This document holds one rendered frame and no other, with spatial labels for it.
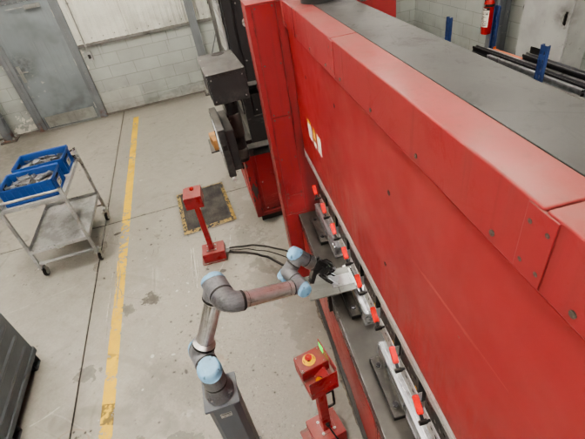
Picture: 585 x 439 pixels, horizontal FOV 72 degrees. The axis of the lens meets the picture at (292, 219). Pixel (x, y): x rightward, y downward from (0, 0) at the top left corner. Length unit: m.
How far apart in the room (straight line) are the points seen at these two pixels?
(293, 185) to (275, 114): 0.54
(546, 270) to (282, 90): 2.08
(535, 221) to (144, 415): 3.01
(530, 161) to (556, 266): 0.18
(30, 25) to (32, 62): 0.60
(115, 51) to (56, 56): 0.98
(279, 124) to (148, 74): 6.16
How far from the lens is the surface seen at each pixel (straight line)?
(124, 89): 8.72
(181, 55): 8.52
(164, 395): 3.36
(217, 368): 2.09
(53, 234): 4.94
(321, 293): 2.24
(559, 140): 0.82
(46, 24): 8.60
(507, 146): 0.79
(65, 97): 8.88
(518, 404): 0.96
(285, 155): 2.73
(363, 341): 2.19
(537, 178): 0.71
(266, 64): 2.50
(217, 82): 2.65
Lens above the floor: 2.67
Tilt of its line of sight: 37 degrees down
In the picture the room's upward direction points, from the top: 10 degrees counter-clockwise
